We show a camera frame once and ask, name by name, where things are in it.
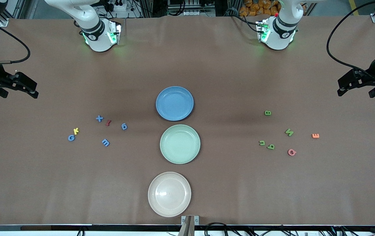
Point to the blue foam letter G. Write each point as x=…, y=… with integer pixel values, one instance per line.
x=71, y=138

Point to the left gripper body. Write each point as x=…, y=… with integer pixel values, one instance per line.
x=368, y=78

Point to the beige plate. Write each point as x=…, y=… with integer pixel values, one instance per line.
x=169, y=195

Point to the blue foam letter M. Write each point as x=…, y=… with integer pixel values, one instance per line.
x=105, y=142

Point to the blue foam number 6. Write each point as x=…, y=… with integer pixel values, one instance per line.
x=124, y=127

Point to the green foam letter N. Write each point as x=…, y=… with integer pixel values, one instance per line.
x=289, y=132

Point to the yellow foam letter K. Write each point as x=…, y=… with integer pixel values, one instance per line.
x=76, y=131

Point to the white power strip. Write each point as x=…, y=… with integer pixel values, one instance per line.
x=118, y=8

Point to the green plate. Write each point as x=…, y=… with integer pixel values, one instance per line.
x=180, y=144

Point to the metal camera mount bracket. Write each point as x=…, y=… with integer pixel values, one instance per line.
x=196, y=220

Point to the orange foam letter E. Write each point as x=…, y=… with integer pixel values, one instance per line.
x=315, y=135

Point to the brown table cover sheet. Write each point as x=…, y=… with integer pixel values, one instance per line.
x=239, y=196

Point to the white connector box green light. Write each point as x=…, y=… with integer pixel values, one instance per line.
x=115, y=32
x=262, y=31

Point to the green foam letter B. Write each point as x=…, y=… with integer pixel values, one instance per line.
x=268, y=112

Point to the red foam letter I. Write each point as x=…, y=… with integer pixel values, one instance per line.
x=108, y=123

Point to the blue plate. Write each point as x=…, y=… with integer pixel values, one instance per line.
x=180, y=108

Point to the blue foam letter X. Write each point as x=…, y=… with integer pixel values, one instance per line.
x=99, y=118

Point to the pink foam letter Q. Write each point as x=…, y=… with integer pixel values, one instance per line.
x=291, y=152

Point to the orange packaged goods pile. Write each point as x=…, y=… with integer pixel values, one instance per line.
x=256, y=8

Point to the green lowercase q foam letter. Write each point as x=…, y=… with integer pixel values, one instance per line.
x=271, y=147

